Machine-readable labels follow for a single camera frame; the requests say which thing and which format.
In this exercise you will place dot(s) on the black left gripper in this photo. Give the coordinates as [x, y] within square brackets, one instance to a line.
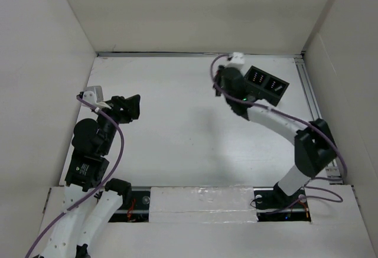
[129, 107]

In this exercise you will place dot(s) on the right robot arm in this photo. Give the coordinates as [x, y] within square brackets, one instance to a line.
[314, 146]

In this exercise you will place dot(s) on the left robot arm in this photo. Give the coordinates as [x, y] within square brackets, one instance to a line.
[91, 195]

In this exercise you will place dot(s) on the black two-compartment desk organizer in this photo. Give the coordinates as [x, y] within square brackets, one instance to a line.
[264, 86]

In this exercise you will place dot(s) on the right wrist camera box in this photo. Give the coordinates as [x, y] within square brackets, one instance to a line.
[236, 60]

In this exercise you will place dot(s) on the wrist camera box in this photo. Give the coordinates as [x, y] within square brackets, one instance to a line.
[236, 60]
[92, 95]

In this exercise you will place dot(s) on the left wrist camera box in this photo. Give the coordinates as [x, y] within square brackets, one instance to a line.
[92, 95]

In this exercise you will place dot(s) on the aluminium rail at back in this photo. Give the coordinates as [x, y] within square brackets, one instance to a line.
[151, 54]

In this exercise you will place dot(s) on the aluminium rail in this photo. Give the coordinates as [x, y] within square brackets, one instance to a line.
[151, 54]
[332, 171]

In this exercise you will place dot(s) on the front mounting rail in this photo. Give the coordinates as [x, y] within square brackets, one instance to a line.
[204, 205]

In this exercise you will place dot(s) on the aluminium rail at right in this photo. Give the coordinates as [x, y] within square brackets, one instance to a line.
[332, 171]

